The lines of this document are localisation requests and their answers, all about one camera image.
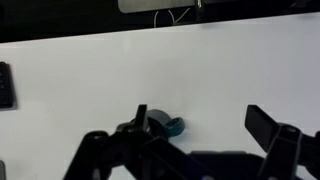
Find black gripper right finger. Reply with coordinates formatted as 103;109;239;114
244;104;320;180

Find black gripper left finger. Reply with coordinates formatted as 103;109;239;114
63;104;214;180

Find black keyboard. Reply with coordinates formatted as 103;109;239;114
0;61;15;110

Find thin white cable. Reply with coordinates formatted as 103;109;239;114
153;7;193;28

